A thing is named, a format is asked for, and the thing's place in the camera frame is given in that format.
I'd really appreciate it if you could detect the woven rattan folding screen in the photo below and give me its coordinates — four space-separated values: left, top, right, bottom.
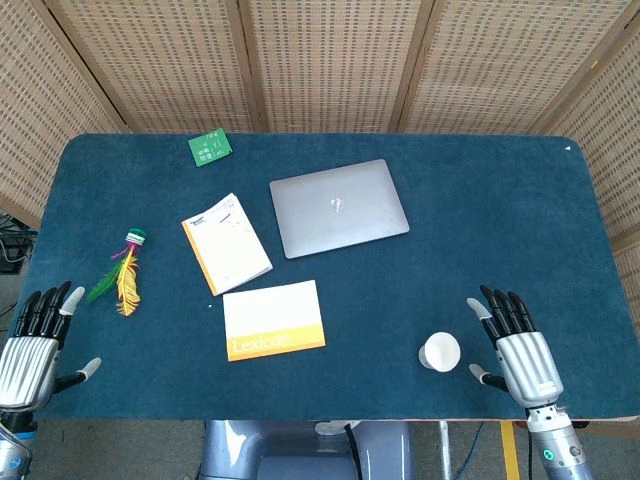
0 0 640 321

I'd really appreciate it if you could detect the black cable on torso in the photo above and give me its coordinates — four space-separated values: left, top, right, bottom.
343 423 365 480

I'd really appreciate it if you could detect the grey closed laptop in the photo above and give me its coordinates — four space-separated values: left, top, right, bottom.
269 158 411 260

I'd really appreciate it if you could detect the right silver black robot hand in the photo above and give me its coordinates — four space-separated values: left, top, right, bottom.
466 285 565 408

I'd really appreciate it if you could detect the blue felt table mat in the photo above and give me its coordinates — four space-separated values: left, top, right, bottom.
0 132 632 422

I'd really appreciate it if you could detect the blue-grey robot torso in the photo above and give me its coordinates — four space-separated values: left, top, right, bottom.
198 419 414 480

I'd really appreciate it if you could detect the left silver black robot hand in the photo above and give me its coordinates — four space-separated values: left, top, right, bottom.
0 280 103 413

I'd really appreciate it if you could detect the black equipment with cables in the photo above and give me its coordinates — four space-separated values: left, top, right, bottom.
0 212 39 275

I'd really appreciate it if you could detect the white paper cup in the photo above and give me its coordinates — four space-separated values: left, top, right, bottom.
418 331 462 373

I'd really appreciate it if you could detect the white orange Lexicon book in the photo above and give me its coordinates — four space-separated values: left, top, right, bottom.
222 279 327 363

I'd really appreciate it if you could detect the white booklet with orange spine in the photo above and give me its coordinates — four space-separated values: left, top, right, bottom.
180 192 274 297

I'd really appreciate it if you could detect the feather shuttlecock green yellow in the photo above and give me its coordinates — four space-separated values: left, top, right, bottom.
86 228 148 318

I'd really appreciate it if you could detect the green circuit board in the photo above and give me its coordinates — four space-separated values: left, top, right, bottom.
187 128 234 168

